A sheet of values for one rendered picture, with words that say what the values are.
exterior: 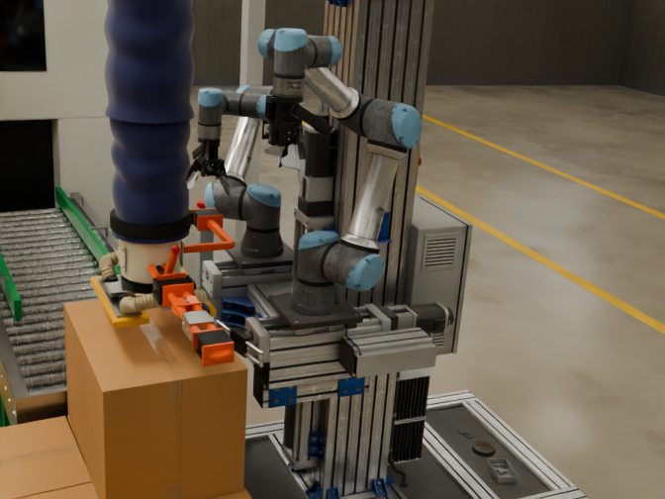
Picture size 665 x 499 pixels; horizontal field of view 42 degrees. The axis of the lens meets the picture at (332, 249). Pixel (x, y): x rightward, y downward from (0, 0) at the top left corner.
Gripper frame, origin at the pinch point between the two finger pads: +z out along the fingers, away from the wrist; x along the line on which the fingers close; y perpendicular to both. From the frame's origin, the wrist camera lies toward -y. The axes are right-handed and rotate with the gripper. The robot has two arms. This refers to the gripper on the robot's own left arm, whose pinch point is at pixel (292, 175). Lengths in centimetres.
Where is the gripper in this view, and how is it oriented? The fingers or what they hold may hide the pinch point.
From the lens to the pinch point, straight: 215.2
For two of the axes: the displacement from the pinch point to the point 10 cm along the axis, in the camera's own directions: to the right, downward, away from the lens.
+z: -0.7, 9.4, 3.4
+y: -9.2, 0.8, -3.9
